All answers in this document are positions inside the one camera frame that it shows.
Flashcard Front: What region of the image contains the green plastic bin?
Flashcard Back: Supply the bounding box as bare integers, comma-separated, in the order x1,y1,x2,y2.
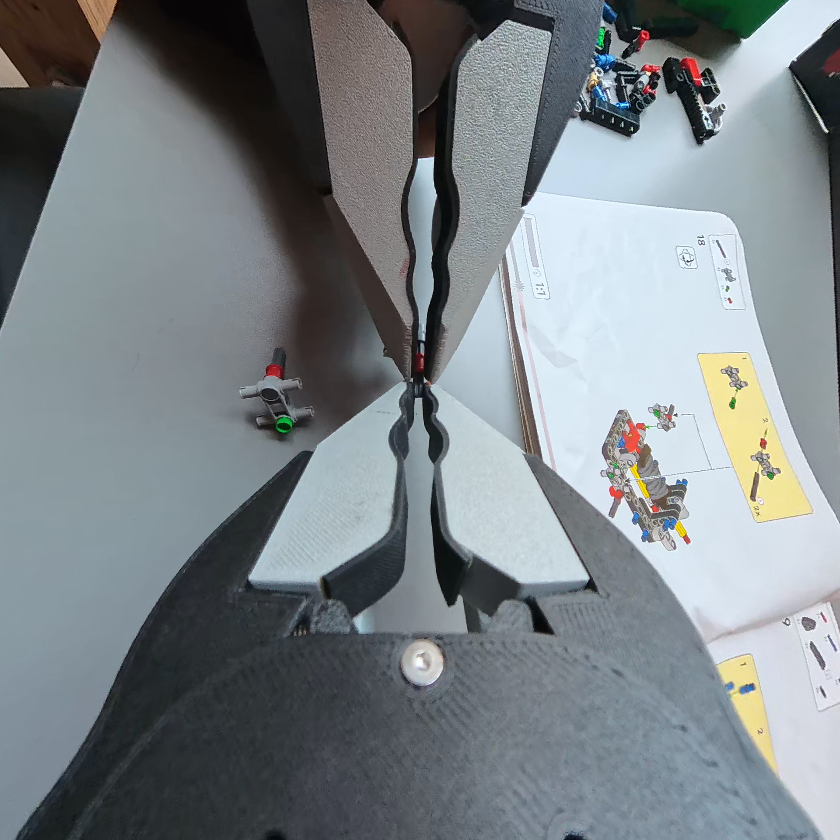
675,0,790,42

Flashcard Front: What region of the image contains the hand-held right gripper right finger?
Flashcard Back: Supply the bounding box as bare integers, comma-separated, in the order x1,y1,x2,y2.
417,384,593,632

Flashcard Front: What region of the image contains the dark lego set box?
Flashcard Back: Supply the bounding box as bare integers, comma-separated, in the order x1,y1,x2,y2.
787,26,840,137

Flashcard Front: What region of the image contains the lego instruction booklet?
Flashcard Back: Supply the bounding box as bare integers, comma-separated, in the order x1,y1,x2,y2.
500,192,840,777

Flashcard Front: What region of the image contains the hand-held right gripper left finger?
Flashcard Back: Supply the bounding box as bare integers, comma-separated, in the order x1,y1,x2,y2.
247,381,412,619

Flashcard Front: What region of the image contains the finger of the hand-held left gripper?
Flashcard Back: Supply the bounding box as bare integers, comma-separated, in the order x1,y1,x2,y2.
306,0,422,382
423,18,559,383

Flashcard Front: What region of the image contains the person's left hand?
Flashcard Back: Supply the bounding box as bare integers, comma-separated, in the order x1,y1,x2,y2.
394,0,479,160

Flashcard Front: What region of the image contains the wooden panel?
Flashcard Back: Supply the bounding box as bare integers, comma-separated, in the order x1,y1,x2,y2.
0,0,118,89

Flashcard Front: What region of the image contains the pile of loose lego pieces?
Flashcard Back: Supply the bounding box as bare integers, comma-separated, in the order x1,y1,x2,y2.
576,0,665,140

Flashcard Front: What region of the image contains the black red lego beam assembly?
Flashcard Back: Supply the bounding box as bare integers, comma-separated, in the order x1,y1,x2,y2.
661,56,731,145

